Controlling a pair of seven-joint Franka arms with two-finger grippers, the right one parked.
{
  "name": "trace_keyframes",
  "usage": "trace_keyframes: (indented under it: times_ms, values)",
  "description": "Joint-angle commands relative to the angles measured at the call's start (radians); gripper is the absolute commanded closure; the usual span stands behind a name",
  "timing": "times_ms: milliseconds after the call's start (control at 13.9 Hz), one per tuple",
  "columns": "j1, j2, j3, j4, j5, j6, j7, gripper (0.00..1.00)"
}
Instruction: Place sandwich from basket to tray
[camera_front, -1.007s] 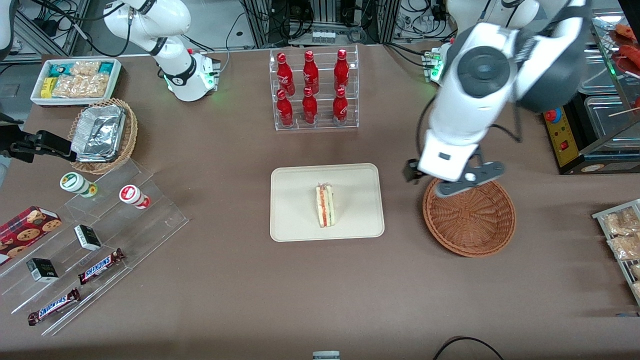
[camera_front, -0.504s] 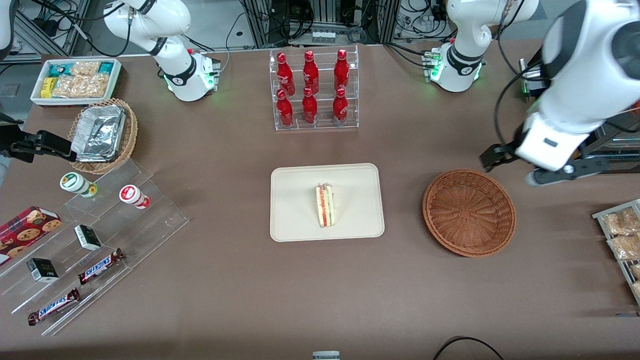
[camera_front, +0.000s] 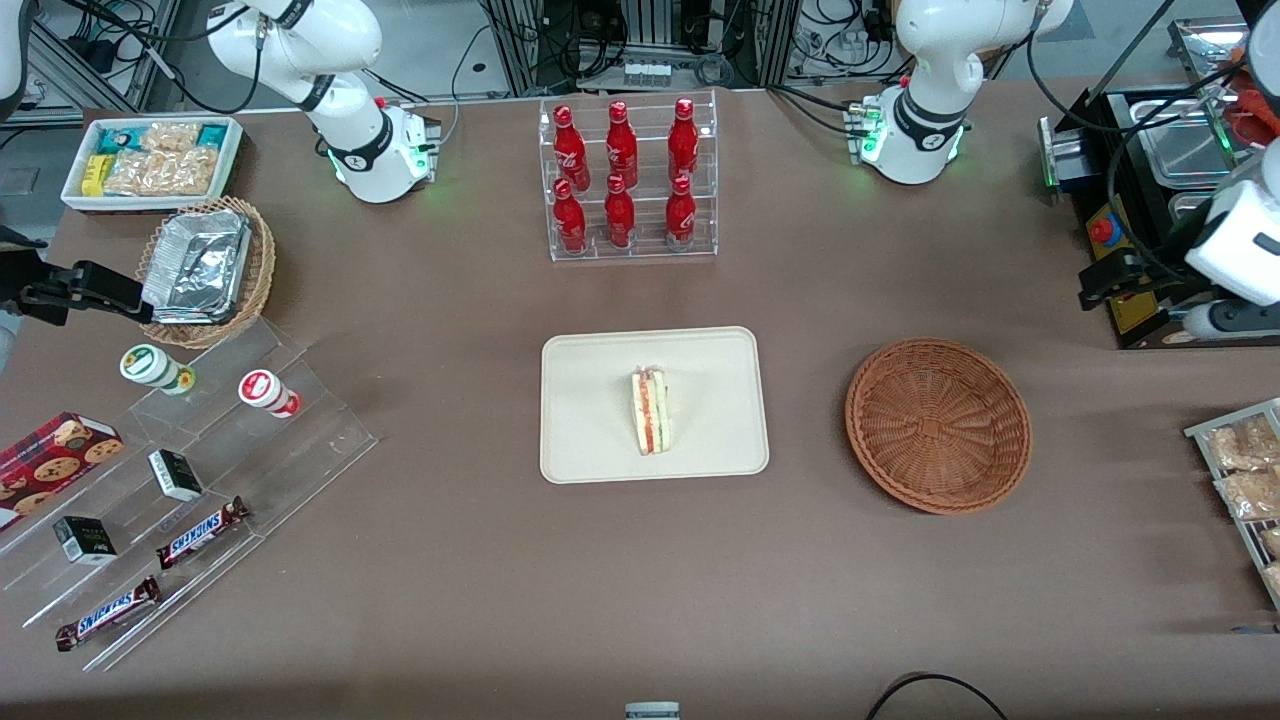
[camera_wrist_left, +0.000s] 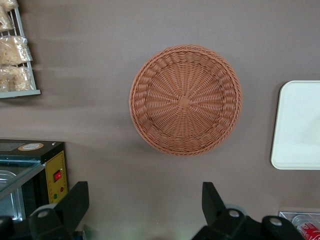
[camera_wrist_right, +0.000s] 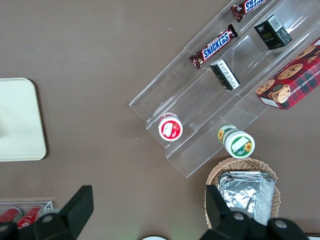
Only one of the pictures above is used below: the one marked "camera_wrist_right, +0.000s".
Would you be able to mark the red lid yogurt cup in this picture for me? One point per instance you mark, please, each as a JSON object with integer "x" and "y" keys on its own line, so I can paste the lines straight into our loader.
{"x": 170, "y": 128}

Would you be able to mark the green lid yogurt cup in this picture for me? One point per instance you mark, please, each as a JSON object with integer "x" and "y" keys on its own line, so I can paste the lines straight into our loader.
{"x": 240, "y": 145}

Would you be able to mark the clear acrylic stepped display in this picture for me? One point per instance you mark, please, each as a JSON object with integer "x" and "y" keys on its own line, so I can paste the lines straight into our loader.
{"x": 190, "y": 100}

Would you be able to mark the red tartan cookie box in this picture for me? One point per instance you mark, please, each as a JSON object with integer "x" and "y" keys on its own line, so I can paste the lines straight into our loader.
{"x": 295, "y": 80}

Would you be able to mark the Snickers chocolate bar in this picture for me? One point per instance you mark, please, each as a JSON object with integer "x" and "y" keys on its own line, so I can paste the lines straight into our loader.
{"x": 215, "y": 46}
{"x": 247, "y": 8}

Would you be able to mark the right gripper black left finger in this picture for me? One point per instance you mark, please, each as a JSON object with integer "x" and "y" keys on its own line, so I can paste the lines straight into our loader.
{"x": 72, "y": 212}

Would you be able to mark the small black carton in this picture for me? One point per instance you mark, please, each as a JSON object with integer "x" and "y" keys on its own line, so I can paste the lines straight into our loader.
{"x": 272, "y": 32}
{"x": 225, "y": 75}

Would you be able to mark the light tan wicker basket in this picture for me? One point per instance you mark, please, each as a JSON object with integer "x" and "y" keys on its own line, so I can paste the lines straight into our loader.
{"x": 240, "y": 165}

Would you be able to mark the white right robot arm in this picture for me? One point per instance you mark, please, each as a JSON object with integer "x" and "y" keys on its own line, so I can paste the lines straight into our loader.
{"x": 157, "y": 238}

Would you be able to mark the clear acrylic bottle rack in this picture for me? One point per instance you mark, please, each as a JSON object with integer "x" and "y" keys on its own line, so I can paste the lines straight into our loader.
{"x": 48, "y": 203}

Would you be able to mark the cream plastic serving tray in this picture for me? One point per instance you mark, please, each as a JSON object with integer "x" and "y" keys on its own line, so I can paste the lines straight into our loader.
{"x": 20, "y": 120}

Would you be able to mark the red cola bottle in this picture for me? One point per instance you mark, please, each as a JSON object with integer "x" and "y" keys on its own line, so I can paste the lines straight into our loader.
{"x": 31, "y": 216}
{"x": 10, "y": 215}

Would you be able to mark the silver foil packets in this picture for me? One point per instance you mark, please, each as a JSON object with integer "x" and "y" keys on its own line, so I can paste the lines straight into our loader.
{"x": 250, "y": 197}

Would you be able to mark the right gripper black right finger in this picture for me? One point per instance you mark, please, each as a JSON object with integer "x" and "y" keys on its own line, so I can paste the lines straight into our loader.
{"x": 220, "y": 220}

